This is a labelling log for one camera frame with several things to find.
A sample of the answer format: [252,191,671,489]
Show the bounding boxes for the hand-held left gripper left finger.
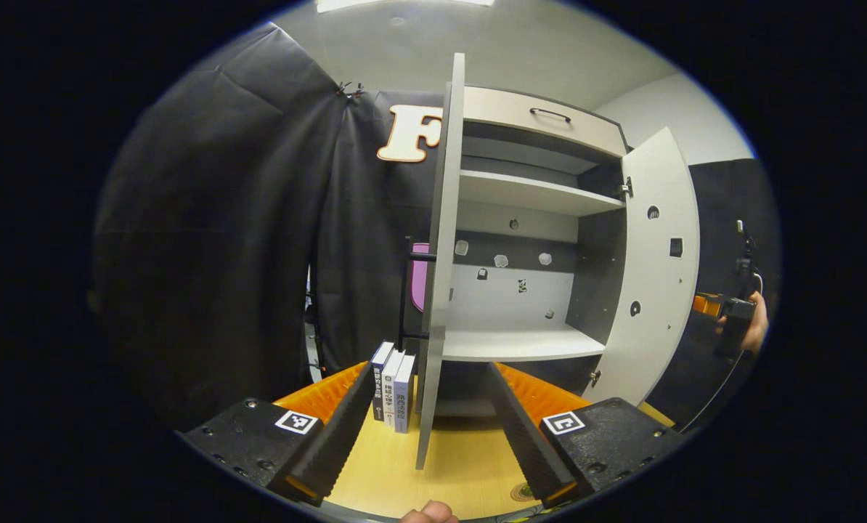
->
[176,362,378,508]

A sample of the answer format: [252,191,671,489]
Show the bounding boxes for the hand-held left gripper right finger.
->
[486,362,690,509]

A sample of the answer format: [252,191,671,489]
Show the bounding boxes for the white cabinet door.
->
[582,127,701,408]
[413,52,467,471]

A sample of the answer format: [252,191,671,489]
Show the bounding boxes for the white and grey cabinet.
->
[433,86,630,418]

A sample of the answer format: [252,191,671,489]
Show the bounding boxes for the white cabinet drawer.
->
[463,86,629,159]

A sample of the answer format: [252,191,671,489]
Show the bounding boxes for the dark cover book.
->
[372,341,395,422]

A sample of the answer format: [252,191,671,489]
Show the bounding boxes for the white book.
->
[383,350,406,429]

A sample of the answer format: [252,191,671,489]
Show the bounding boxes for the pale blue book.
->
[394,354,417,434]

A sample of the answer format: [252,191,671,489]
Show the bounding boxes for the black backdrop cloth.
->
[89,22,449,429]
[648,158,781,429]

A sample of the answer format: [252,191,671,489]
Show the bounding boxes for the black metal stand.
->
[304,265,329,378]

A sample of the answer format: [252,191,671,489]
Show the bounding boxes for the pink board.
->
[410,243,431,313]

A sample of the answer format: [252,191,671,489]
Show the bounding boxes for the ceiling light panel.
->
[316,0,496,14]

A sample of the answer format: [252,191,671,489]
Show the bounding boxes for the thin grey cable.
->
[677,272,765,434]

